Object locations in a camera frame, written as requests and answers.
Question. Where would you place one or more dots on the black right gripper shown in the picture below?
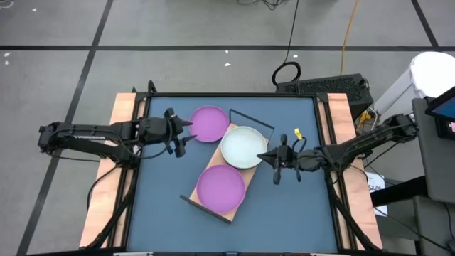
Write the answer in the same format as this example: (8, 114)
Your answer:
(302, 160)

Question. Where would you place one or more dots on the yellow plug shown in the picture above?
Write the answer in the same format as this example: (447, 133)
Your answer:
(365, 118)

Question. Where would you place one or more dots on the grey metal cart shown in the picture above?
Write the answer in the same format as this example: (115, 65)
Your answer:
(437, 167)

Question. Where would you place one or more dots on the white round plate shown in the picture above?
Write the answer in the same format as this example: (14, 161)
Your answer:
(241, 145)

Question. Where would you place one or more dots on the white paper sheet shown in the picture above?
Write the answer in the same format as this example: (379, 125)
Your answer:
(376, 183)

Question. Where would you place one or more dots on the light wooden side board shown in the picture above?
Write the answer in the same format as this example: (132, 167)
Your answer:
(122, 103)
(337, 106)

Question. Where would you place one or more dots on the black screen device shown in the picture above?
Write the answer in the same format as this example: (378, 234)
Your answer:
(446, 110)

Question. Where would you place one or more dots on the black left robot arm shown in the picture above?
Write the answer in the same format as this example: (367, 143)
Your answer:
(99, 137)

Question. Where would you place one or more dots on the white trash bin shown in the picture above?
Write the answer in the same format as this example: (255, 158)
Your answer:
(433, 71)

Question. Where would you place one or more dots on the black metal table frame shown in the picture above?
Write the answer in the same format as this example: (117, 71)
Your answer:
(231, 95)

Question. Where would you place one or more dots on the purple round plate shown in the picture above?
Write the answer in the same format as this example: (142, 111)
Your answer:
(209, 123)
(221, 188)

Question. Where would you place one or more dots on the blue table mat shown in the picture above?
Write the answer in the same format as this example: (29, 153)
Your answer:
(284, 106)

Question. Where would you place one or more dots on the black metal beam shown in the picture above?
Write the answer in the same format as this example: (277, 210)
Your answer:
(398, 192)

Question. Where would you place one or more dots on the black perforated computer case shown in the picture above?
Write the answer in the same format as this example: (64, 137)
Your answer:
(327, 87)

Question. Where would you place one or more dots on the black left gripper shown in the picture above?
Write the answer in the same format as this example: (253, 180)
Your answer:
(156, 129)

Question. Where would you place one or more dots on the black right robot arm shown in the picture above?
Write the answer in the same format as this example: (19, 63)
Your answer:
(366, 142)

